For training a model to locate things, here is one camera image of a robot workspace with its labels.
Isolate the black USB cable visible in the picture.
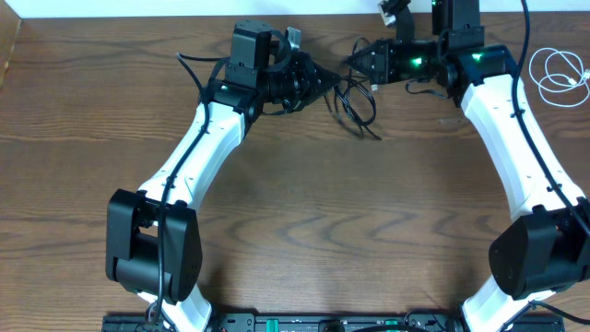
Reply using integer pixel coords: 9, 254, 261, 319
322, 36, 384, 141

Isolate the white USB cable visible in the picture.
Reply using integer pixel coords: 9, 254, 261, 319
528, 45, 590, 108

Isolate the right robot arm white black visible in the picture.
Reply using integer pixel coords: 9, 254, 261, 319
347, 1, 589, 331

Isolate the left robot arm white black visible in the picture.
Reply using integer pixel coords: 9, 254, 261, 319
105, 19, 340, 331

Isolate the cardboard panel at left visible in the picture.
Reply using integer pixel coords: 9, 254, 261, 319
0, 0, 22, 86

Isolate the black left camera cable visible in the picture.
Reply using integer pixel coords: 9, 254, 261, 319
147, 52, 227, 328

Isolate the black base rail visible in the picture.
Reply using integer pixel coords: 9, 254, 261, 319
99, 310, 566, 332

